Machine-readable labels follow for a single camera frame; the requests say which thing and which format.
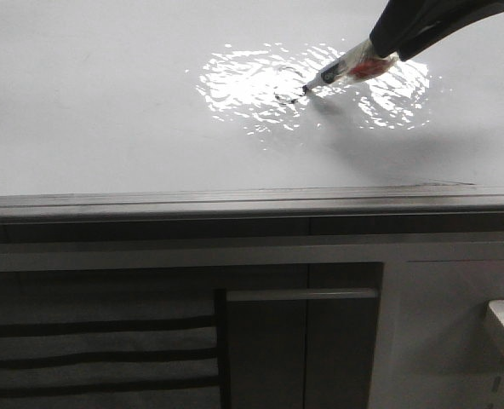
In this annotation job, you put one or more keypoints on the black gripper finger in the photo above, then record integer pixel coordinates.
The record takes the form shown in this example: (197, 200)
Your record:
(398, 21)
(441, 24)

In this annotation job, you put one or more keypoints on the white taped whiteboard marker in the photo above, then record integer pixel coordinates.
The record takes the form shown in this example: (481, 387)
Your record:
(359, 64)

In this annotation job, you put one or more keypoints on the dark slatted chair back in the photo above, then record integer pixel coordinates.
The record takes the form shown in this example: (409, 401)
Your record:
(176, 359)

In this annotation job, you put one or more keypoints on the white whiteboard with metal frame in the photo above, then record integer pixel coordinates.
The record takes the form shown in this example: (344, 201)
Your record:
(153, 109)

